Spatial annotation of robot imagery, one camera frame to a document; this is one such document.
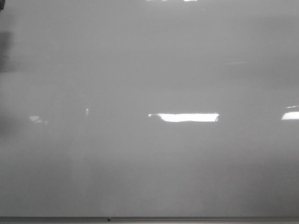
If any grey aluminium whiteboard frame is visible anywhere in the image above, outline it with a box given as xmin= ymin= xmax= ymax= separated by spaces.
xmin=0 ymin=216 xmax=299 ymax=223

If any white glossy whiteboard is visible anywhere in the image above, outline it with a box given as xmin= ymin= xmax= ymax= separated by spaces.
xmin=0 ymin=0 xmax=299 ymax=217

